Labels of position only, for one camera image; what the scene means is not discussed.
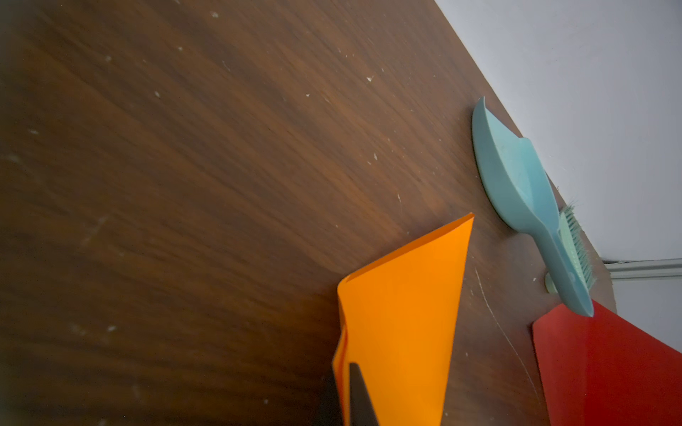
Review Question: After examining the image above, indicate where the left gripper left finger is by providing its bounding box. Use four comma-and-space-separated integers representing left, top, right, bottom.
316, 375, 341, 426

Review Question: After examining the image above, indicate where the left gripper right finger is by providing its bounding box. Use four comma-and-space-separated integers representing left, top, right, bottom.
349, 363, 378, 426

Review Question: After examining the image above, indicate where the orange square paper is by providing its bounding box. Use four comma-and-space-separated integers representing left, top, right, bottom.
332, 214, 474, 425

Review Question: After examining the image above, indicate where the red square paper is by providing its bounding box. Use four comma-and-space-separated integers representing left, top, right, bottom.
532, 304, 681, 425

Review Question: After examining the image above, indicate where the green hand brush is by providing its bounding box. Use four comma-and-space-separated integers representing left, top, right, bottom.
536, 202, 596, 292

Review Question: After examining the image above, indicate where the light blue dustpan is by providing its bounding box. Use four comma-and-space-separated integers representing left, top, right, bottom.
472, 98, 594, 318

